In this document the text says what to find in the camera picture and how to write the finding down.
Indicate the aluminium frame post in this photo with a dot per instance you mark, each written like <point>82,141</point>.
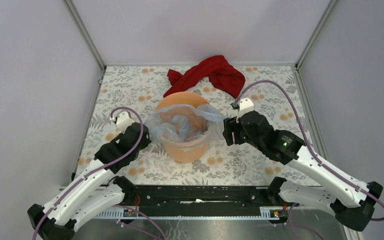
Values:
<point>73,12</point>
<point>318,28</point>

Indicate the metal front tray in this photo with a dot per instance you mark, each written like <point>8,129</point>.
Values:
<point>122,224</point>

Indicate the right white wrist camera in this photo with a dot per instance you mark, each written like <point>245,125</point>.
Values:
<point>244,106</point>

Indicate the orange plastic trash bin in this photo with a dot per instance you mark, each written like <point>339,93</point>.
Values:
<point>189,151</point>

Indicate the light blue plastic trash bag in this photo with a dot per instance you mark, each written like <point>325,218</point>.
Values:
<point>182,123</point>

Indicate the floral patterned table mat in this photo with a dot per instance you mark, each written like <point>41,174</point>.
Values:
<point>141,88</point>

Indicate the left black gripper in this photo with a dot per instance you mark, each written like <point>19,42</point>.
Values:
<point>146,142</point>

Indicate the right aluminium frame post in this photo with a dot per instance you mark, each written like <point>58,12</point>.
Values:
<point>318,28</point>

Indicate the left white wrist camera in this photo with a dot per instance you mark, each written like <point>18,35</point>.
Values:
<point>122,121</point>

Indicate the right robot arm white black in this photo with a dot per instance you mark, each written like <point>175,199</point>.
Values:
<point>351,201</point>

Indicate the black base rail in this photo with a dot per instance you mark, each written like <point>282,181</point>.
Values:
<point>201,201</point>

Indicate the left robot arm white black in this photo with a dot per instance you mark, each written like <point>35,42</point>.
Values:
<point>96,189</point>

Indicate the red cloth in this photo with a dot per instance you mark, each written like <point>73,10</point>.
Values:
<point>220,73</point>

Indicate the left aluminium frame post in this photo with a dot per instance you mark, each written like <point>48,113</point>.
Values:
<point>73,12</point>

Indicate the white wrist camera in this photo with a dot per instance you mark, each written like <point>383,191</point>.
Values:
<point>244,106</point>
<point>122,121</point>

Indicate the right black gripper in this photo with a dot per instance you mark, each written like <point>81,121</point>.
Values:
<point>230,126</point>

